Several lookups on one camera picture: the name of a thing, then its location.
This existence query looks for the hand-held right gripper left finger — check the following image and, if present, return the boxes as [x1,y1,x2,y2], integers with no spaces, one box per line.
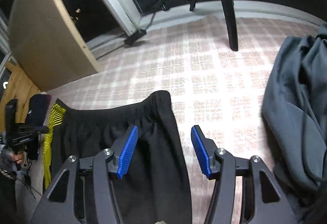
[31,124,140,224]

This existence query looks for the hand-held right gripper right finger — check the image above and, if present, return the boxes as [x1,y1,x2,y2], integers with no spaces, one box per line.
[191,125,298,224]

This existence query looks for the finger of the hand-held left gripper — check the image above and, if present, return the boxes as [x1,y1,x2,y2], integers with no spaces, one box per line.
[32,125,50,134]

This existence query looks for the black shorts with yellow stripes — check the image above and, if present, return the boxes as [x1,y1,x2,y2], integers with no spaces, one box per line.
[42,90,193,224]

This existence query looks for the person's left hand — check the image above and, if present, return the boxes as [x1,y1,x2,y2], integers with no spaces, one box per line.
[14,150,27,166]

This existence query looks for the navy t-shirt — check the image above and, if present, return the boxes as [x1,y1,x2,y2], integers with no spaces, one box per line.
[27,94,49,160]

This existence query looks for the pine wooden headboard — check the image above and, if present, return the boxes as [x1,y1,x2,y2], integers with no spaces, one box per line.
[0,60,42,123]

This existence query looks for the plaid pink blanket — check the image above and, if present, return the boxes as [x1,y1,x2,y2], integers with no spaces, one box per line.
[15,13,327,224]

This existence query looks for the light oak wooden panel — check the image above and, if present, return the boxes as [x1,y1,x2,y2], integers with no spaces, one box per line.
[8,0,101,92]

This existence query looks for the grey hoodie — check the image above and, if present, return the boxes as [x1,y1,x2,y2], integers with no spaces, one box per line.
[261,23,327,224]

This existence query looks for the black tripod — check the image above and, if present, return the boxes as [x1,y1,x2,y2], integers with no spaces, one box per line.
[148,0,239,52]

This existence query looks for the black cable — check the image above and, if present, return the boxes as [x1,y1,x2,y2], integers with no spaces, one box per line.
[24,160,37,200]

